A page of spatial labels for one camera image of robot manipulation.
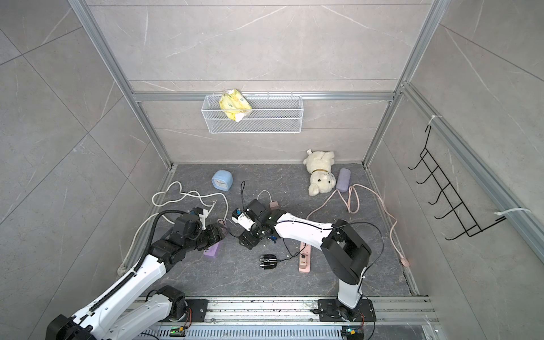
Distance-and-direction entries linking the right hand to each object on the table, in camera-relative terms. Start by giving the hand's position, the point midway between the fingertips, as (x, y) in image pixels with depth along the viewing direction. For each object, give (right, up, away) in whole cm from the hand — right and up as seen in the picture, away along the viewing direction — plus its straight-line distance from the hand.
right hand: (247, 235), depth 85 cm
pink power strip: (+23, -7, -7) cm, 24 cm away
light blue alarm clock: (-15, +23, +18) cm, 33 cm away
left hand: (-8, +4, -5) cm, 10 cm away
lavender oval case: (+47, +23, +24) cm, 58 cm away
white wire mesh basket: (+9, +55, +16) cm, 58 cm away
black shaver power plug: (+8, -10, -3) cm, 13 cm away
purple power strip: (-14, -6, 0) cm, 16 cm away
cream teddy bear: (+35, +31, +24) cm, 52 cm away
